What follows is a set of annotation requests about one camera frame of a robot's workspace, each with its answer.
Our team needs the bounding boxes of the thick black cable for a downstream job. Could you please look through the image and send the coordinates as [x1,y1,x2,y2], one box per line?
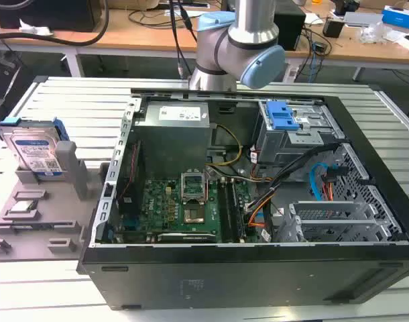
[0,0,111,47]

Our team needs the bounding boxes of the silver drive cage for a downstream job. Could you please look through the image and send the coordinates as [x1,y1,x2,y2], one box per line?
[254,99,345,166]

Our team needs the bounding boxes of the silver disk bay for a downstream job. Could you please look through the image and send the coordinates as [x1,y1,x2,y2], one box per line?
[278,200,404,243]

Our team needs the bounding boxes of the black wire bundle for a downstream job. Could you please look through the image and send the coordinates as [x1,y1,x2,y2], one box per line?
[244,142,343,215]

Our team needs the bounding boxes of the small black box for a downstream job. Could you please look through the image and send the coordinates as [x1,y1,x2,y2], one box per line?
[323,18,345,39]

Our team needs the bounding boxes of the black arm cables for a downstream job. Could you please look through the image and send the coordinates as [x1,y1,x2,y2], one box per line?
[168,0,199,81]

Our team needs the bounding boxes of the black PC case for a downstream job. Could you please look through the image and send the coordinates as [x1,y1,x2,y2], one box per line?
[76,87,409,311]

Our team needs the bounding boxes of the yellow wire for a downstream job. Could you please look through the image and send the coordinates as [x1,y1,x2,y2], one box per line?
[206,123,244,167]

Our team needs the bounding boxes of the CPU socket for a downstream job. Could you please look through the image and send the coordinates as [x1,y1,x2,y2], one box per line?
[182,206,207,225]

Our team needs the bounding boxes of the silver CPU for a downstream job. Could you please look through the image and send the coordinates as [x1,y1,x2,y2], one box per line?
[8,201,38,216]

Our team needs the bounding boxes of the clear plastic bags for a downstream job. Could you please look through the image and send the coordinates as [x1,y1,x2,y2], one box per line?
[358,22,399,44]

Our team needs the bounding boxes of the orange wire black plug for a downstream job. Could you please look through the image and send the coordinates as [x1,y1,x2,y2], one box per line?
[320,166,347,201]

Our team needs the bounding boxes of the grey parts rack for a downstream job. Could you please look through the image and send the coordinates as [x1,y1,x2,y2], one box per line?
[0,140,111,262]

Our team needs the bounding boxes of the hard disk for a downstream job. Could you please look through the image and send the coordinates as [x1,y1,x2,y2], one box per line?
[0,117,70,177]

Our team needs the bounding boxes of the large black box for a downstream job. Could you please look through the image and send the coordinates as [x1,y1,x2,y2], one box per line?
[0,0,103,34]

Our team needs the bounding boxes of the blue disk bay latch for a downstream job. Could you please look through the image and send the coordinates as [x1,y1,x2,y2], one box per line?
[266,100,301,132]

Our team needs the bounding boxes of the black graphics card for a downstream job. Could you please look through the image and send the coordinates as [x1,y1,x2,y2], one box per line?
[157,231,219,243]

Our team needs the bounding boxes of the black case fan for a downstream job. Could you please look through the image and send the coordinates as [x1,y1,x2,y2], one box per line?
[119,140,147,219]

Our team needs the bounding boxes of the metal socket cover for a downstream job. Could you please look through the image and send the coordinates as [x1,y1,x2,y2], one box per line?
[180,170,207,205]

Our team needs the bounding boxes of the orange wire bundle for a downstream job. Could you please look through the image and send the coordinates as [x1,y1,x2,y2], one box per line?
[247,194,276,229]

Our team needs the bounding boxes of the black RAM stick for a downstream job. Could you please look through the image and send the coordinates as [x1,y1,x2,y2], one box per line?
[229,180,247,243]

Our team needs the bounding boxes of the black RAM slot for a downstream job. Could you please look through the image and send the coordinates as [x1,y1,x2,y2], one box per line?
[218,178,231,243]

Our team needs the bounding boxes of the green motherboard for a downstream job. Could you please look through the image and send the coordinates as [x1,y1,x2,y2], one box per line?
[119,176,255,244]

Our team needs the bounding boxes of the blue wire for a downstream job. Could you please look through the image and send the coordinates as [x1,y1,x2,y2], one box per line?
[309,162,330,201]

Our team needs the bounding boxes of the grey power supply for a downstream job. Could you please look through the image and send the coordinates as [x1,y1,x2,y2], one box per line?
[133,101,214,166]

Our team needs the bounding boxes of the wooden desk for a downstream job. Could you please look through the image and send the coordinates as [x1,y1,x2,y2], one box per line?
[0,6,409,72]

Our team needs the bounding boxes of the blue cardboard box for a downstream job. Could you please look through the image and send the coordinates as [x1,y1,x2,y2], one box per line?
[382,5,409,27]

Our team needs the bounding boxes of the flat grey device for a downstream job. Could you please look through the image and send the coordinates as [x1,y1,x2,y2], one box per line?
[343,11,384,27]

